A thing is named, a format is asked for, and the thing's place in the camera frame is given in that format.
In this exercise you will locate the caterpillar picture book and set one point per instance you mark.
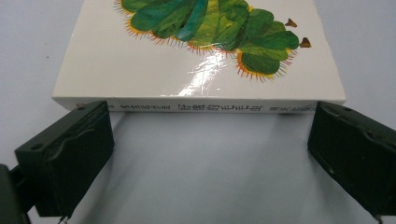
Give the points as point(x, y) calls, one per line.
point(140, 71)

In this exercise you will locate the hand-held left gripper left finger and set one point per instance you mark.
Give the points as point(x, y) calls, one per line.
point(68, 161)

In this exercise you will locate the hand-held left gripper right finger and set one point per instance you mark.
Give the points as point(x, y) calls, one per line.
point(358, 155)

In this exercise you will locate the light blue table mat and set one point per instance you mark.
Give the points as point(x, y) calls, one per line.
point(202, 171)

